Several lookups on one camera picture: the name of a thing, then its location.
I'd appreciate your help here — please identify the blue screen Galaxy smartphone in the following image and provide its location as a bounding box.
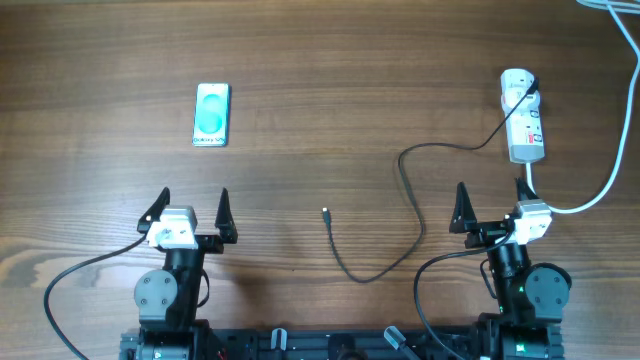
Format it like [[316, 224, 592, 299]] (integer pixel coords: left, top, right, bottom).
[[192, 83, 231, 147]]

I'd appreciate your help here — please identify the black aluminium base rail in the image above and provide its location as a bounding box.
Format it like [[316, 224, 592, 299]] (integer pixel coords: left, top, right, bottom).
[[119, 326, 565, 360]]

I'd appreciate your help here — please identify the white power strip cord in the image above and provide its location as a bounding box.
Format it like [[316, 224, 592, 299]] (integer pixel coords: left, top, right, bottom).
[[524, 0, 640, 216]]

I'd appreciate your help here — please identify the white power strip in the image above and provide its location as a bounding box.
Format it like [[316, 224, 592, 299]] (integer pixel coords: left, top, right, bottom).
[[500, 68, 545, 164]]

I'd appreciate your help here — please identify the white charger plug adapter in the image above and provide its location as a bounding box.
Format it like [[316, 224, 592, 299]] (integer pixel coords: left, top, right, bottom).
[[501, 82, 541, 114]]

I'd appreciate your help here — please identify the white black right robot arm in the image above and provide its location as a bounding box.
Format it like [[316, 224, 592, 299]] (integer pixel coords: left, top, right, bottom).
[[449, 178, 572, 360]]

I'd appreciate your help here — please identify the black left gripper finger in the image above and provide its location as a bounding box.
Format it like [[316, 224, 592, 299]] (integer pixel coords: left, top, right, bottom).
[[214, 188, 238, 244], [137, 187, 170, 234]]

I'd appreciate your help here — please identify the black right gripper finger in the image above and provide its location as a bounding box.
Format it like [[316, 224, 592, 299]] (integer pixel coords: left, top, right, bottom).
[[515, 177, 538, 201], [449, 182, 478, 234]]

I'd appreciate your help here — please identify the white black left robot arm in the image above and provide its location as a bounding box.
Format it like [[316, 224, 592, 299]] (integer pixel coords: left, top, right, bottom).
[[119, 188, 238, 360]]

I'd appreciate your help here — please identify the black USB charger cable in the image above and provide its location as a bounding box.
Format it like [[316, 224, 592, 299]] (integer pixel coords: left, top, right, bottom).
[[321, 76, 541, 285]]

